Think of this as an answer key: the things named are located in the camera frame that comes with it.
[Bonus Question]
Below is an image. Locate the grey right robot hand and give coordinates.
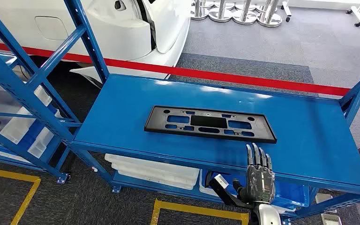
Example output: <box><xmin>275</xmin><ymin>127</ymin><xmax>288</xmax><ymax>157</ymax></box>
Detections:
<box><xmin>232</xmin><ymin>142</ymin><xmax>276</xmax><ymax>206</ymax></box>

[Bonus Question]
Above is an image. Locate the black plastic plate frame part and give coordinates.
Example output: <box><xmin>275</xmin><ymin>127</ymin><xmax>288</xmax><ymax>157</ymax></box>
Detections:
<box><xmin>144</xmin><ymin>105</ymin><xmax>278</xmax><ymax>144</ymax></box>

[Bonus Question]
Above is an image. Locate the blue metal shelf rack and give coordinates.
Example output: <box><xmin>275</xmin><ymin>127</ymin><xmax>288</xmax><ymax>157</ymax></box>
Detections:
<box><xmin>0</xmin><ymin>51</ymin><xmax>72</xmax><ymax>184</ymax></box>
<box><xmin>0</xmin><ymin>0</ymin><xmax>360</xmax><ymax>225</ymax></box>

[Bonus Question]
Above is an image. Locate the grey metal floor box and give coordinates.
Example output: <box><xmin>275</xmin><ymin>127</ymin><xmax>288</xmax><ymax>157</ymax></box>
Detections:
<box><xmin>315</xmin><ymin>193</ymin><xmax>333</xmax><ymax>205</ymax></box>
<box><xmin>320</xmin><ymin>213</ymin><xmax>342</xmax><ymax>225</ymax></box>

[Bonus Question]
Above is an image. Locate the yellow floor tape square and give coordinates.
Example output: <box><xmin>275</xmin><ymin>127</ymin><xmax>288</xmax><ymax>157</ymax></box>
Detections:
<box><xmin>150</xmin><ymin>198</ymin><xmax>249</xmax><ymax>225</ymax></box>
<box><xmin>0</xmin><ymin>167</ymin><xmax>41</xmax><ymax>225</ymax></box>

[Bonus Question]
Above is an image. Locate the red barrier belt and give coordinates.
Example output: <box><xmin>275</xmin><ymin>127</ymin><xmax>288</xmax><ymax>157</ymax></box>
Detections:
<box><xmin>0</xmin><ymin>41</ymin><xmax>360</xmax><ymax>101</ymax></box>

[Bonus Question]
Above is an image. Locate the white car body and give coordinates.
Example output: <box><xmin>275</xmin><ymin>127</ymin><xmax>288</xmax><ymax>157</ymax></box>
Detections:
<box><xmin>0</xmin><ymin>0</ymin><xmax>191</xmax><ymax>89</ymax></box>

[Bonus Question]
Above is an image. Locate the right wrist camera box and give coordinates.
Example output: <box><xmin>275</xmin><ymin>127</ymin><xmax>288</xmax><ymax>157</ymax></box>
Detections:
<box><xmin>209</xmin><ymin>173</ymin><xmax>257</xmax><ymax>209</ymax></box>

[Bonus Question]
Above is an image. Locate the chrome stanchion post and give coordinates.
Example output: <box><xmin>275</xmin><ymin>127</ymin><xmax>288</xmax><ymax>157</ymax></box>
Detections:
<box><xmin>208</xmin><ymin>0</ymin><xmax>234</xmax><ymax>23</ymax></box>
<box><xmin>190</xmin><ymin>0</ymin><xmax>210</xmax><ymax>21</ymax></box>
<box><xmin>257</xmin><ymin>0</ymin><xmax>283</xmax><ymax>28</ymax></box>
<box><xmin>232</xmin><ymin>0</ymin><xmax>259</xmax><ymax>25</ymax></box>

